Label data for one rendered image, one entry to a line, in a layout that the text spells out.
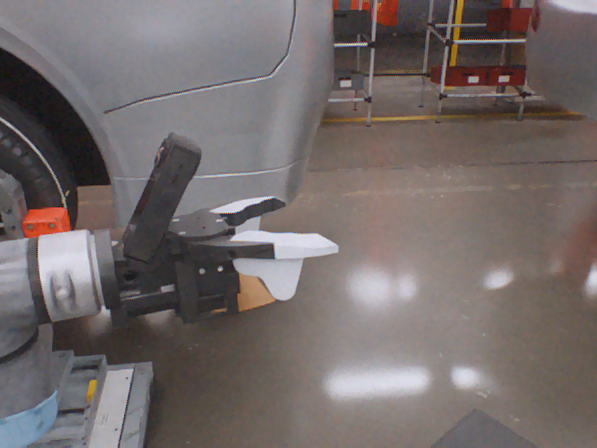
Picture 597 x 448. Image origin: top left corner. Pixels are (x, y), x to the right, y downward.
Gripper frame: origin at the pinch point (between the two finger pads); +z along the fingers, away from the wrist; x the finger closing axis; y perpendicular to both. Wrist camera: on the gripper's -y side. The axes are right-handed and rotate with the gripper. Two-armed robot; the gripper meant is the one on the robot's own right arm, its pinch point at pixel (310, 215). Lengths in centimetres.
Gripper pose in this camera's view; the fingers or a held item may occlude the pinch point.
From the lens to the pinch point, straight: 54.3
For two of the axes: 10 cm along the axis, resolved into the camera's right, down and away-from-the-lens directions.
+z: 9.4, -1.5, 3.0
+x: 3.3, 2.9, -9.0
